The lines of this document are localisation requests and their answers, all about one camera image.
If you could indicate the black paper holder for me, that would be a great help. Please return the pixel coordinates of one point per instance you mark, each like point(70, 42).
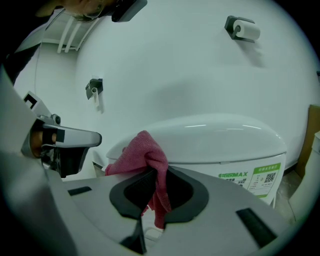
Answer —
point(228, 25)

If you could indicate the thin white paper roll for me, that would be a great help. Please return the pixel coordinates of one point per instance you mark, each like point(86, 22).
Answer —
point(95, 95)

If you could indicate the white tankless smart toilet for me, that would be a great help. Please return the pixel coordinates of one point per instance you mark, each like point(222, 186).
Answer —
point(307, 190)

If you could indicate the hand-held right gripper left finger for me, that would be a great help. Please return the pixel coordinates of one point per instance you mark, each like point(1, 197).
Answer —
point(100, 212)

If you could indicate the head-worn camera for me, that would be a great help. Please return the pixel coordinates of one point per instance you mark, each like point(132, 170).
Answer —
point(127, 11)

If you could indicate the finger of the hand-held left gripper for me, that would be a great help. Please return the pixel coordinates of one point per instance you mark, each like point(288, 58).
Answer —
point(80, 138)

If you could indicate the white tank toilet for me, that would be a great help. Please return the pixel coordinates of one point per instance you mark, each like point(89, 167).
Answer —
point(212, 140)

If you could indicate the black wall valve bracket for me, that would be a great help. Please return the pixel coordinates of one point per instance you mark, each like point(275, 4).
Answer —
point(96, 83)

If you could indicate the pink cloth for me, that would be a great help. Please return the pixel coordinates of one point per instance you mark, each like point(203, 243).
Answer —
point(147, 152)

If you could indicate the tall brown cardboard box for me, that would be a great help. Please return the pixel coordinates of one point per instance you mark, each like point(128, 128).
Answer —
point(310, 140)

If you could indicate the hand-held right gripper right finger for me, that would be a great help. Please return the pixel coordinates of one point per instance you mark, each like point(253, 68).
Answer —
point(220, 220)

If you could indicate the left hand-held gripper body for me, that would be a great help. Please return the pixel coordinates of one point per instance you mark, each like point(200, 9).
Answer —
point(42, 122)

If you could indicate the person's left hand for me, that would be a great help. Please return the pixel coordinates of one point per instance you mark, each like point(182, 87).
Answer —
point(37, 142)

